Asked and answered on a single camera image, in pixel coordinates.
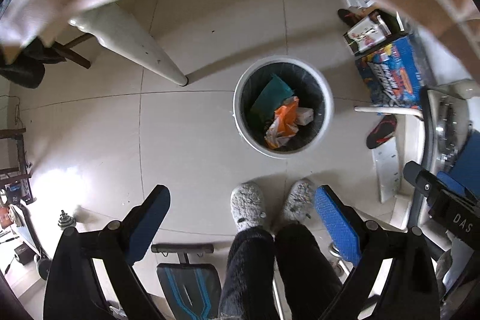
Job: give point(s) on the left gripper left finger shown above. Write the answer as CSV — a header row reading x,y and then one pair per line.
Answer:
x,y
73,290

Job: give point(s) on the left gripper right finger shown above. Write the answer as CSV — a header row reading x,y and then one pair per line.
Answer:
x,y
410,290

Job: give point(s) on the orange plastic bag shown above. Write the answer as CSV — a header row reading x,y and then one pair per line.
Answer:
x,y
284,126

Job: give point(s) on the teal green snack bag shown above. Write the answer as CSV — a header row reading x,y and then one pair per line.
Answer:
x,y
271,97

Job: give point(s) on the white trash bin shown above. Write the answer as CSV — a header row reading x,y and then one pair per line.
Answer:
x,y
314,114

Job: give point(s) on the blue seat cushion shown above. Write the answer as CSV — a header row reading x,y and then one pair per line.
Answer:
x,y
466,170

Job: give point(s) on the silver weight plates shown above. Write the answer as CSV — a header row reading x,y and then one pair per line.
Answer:
x,y
452,128

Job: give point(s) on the red black sandal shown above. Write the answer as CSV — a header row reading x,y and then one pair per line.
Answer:
x,y
383,132

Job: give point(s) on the black blue weight bench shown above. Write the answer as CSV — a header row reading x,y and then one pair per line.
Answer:
x,y
193,291

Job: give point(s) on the right grey slipper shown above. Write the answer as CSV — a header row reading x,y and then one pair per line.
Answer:
x,y
298,204

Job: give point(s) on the grey slipper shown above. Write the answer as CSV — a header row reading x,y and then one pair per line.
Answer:
x,y
298,204
247,206

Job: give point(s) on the blue toy box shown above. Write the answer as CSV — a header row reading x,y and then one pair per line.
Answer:
x,y
391,75

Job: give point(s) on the left grey slipper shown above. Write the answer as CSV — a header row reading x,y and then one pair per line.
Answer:
x,y
247,206

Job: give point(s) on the black photo box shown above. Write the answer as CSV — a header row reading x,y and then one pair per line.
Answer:
x,y
370,31

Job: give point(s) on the white table leg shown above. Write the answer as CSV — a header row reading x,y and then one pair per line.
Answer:
x,y
119,32

